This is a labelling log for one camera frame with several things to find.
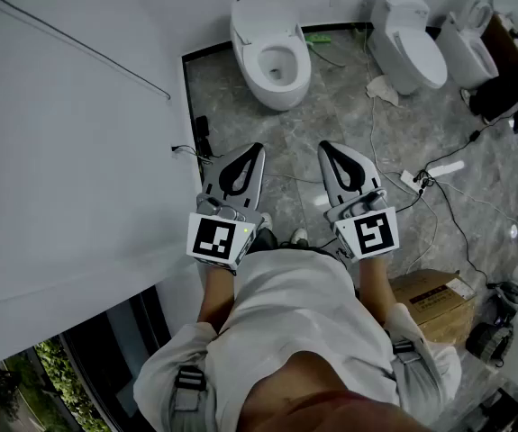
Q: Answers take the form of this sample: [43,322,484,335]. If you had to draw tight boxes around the crumpled white cloth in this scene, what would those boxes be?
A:
[365,74,400,107]

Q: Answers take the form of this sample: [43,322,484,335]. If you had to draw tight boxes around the person's right forearm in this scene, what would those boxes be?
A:
[356,255,399,332]

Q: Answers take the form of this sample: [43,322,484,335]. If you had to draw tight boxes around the brown cabinet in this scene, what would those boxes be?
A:
[483,12,518,83]

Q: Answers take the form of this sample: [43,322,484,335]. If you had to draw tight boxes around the long thin black wall cable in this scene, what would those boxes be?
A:
[0,0,173,103]

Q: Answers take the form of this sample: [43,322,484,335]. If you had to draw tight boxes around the dark framed glass window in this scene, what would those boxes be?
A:
[0,281,172,432]

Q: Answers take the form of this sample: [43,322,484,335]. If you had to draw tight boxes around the black box device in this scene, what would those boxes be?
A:
[194,114,214,159]

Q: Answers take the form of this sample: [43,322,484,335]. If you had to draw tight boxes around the person's dark jeans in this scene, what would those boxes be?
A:
[245,227,348,265]

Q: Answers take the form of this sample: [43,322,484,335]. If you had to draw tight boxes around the white toilet with square tank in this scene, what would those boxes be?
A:
[366,0,449,96]

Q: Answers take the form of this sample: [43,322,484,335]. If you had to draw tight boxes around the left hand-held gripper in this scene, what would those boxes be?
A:
[186,142,268,277]

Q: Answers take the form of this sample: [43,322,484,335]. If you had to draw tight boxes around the grey harness strap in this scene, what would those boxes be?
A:
[388,337,426,404]
[168,364,209,432]

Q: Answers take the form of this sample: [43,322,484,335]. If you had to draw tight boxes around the person's white shirt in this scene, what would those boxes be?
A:
[132,247,462,432]

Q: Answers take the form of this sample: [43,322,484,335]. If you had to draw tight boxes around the white toilet with raised lid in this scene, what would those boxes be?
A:
[436,0,501,90]

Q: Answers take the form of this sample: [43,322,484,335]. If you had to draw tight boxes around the person's chin and neck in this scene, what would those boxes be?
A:
[240,350,422,432]

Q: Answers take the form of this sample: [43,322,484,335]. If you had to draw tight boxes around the white power strip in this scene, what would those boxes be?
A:
[400,169,422,193]

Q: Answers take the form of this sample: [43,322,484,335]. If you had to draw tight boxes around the white toilet bowl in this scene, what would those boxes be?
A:
[230,20,313,112]

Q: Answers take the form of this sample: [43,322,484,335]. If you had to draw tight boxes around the brown cardboard box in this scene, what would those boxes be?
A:
[388,267,478,346]

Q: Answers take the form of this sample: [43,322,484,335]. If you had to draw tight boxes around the person's left forearm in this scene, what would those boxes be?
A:
[196,263,241,336]

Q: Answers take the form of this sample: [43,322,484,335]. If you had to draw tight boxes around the white toilet lid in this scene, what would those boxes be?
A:
[230,0,304,49]

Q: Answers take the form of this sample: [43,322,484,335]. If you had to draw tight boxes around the short black wall cable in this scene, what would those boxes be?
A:
[170,144,217,167]

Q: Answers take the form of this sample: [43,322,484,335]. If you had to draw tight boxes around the grey wheeled device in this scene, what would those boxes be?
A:
[465,281,518,365]

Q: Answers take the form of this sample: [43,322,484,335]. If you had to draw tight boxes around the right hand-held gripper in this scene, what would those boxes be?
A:
[317,140,400,263]

